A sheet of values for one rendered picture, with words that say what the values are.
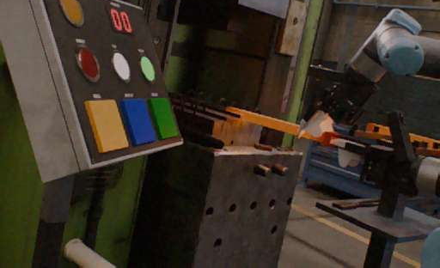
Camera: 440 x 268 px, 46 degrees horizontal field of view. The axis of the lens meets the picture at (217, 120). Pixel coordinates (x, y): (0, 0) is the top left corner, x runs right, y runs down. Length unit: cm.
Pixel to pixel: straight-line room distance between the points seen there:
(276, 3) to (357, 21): 917
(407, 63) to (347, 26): 960
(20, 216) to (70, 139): 81
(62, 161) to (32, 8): 21
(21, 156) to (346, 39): 942
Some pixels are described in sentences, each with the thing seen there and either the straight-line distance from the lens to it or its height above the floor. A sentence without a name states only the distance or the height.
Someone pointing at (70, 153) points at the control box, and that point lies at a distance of 72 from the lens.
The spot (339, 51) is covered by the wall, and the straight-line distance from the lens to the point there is 1065.
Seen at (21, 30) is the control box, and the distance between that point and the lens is 76.
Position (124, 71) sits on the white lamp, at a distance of 87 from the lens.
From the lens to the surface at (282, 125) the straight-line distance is 129.
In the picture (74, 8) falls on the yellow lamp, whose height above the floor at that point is 116.
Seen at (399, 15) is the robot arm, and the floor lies 129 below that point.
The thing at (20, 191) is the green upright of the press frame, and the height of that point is 68.
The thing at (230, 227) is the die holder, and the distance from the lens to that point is 136.
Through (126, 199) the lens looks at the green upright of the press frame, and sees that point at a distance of 137.
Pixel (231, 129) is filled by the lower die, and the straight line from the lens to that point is 134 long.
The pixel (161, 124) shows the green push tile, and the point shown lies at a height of 100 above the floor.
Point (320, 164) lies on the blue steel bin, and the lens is 533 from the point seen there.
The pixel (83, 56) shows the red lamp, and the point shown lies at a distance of 78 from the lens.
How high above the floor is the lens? 114
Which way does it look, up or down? 7 degrees down
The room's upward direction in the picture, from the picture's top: 12 degrees clockwise
